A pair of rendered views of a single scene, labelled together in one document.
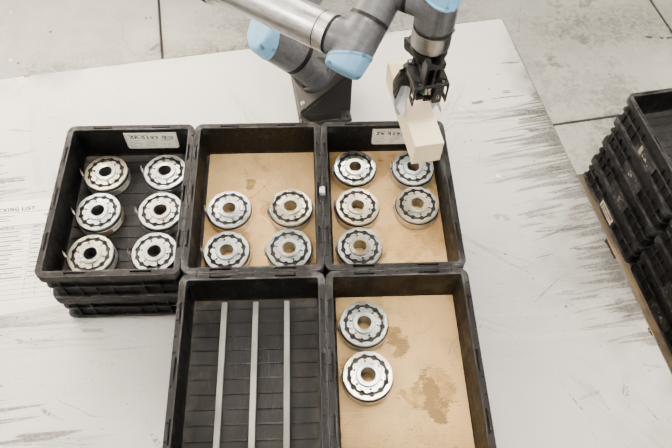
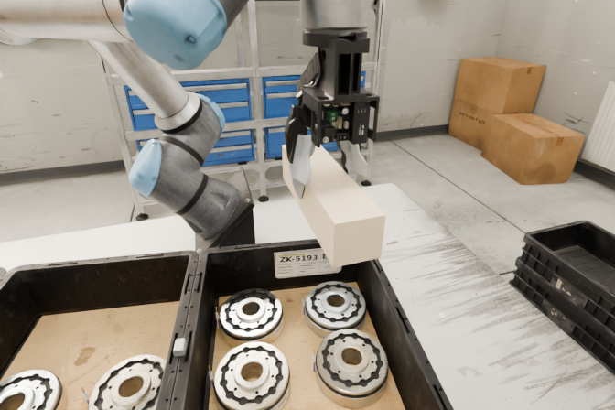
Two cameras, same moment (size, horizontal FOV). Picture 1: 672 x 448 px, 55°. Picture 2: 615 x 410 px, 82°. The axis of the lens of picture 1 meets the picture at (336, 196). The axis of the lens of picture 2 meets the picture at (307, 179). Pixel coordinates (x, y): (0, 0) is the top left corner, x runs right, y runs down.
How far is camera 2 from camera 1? 0.97 m
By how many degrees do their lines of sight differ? 30
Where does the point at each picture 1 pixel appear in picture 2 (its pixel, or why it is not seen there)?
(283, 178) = (142, 340)
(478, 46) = (379, 200)
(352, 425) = not seen: outside the picture
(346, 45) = not seen: outside the picture
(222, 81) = (122, 246)
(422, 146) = (348, 223)
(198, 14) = not seen: hidden behind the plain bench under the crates
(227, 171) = (56, 339)
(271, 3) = not seen: outside the picture
